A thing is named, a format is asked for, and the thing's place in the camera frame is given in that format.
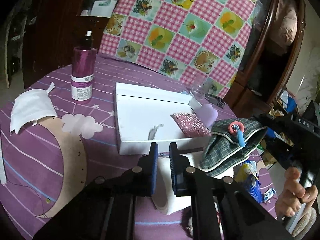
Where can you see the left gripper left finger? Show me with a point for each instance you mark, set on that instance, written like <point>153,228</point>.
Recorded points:
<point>148,176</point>

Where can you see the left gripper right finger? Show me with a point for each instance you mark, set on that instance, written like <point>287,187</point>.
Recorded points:
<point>183,175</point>

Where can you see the white paper towel roll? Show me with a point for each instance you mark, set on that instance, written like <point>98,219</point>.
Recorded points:
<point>164,199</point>

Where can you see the pink glitter sponge cloth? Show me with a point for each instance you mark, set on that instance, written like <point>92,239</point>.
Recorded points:
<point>191,125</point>

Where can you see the plaid fabric pouch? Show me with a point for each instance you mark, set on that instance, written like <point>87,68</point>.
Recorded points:
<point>224,150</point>

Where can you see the right hand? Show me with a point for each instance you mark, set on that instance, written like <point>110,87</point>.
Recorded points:
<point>294,195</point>

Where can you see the blue cartoon sachet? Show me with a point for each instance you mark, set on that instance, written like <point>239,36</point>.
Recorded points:
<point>250,180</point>

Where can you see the white shallow box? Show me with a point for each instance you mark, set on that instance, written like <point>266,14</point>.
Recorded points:
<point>144,115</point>

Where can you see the small bandage packet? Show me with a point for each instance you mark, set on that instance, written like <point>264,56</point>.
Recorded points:
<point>269,194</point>

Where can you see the lilac makeup sponge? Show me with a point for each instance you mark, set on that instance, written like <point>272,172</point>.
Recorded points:
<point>207,114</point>

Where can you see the black clip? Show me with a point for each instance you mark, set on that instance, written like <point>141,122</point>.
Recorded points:
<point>215,100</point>

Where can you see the clear glass cup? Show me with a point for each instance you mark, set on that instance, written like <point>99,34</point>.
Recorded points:
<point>199,86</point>

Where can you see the purple patterned tablecloth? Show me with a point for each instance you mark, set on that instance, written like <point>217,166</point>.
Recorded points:
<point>49,164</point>

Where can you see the purple spray bottle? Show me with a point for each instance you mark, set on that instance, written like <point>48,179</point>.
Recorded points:
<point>84,57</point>

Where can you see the white face mask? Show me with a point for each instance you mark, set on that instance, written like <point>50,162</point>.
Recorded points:
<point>31,106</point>

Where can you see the checkered fruit pattern cushion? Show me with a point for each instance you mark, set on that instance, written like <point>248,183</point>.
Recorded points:
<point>182,39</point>

